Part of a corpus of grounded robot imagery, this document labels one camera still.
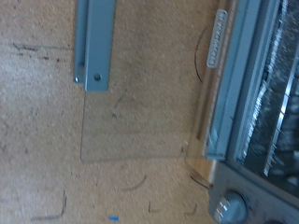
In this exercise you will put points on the silver oven knob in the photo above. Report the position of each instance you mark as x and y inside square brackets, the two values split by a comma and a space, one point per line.
[231, 207]

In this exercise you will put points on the silver toaster oven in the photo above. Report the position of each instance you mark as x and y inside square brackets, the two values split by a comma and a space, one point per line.
[264, 202]

